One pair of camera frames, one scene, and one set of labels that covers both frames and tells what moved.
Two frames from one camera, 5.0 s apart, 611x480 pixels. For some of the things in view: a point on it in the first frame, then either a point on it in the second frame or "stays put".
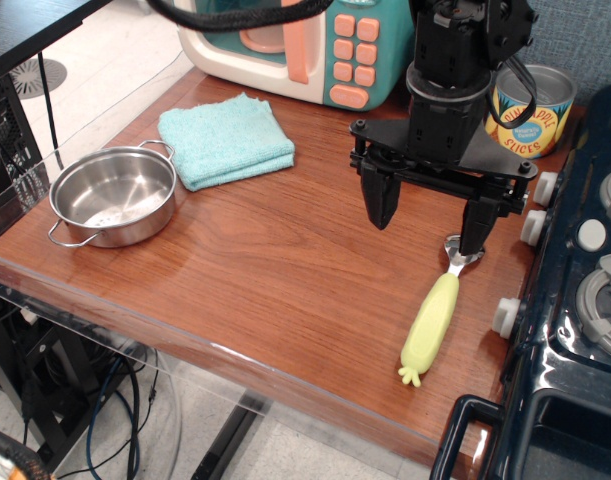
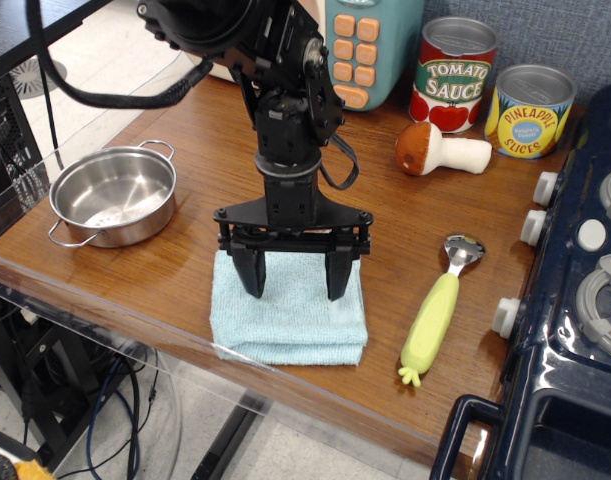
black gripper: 441,145 to 292,217
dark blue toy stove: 560,412 stays put
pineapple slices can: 543,130 stays put
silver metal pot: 114,197 stays put
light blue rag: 225,140 to 293,321
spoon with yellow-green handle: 431,326 stays put
